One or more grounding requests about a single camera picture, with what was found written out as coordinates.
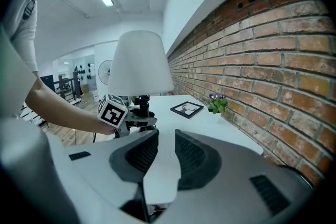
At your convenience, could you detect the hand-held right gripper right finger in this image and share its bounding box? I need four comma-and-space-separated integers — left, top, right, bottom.
174, 129, 223, 191

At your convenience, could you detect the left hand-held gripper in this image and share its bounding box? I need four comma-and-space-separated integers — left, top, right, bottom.
97, 93, 159, 137

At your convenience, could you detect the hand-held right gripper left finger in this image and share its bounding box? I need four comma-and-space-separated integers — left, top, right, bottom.
109, 128, 160, 183

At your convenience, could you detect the white shade table lamp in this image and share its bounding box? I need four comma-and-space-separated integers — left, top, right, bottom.
108, 29, 175, 132

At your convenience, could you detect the person's left forearm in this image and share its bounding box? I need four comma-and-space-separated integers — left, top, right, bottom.
25, 77, 117, 136

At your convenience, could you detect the black framed deer picture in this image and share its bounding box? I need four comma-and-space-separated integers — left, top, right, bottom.
170, 101, 205, 120

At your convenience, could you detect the black standing fan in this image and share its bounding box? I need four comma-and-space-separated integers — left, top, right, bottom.
97, 59, 114, 87

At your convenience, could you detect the purple flower potted plant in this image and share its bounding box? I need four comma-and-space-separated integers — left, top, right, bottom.
207, 92, 229, 115

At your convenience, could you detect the black wooden railing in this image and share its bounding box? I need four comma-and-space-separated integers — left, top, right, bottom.
40, 70, 81, 103

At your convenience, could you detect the person's white shirt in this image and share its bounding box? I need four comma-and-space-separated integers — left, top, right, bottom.
2, 0, 40, 74

